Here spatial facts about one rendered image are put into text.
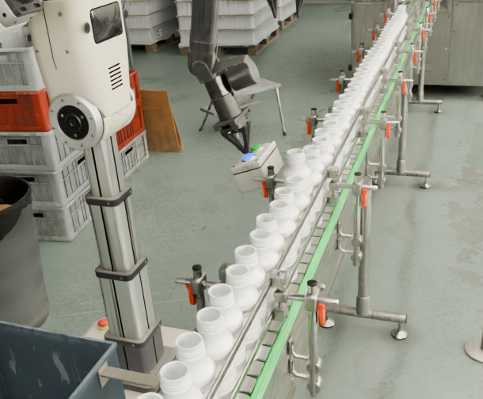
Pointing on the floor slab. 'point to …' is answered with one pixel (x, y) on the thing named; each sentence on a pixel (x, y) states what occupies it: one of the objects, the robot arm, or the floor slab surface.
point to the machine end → (448, 41)
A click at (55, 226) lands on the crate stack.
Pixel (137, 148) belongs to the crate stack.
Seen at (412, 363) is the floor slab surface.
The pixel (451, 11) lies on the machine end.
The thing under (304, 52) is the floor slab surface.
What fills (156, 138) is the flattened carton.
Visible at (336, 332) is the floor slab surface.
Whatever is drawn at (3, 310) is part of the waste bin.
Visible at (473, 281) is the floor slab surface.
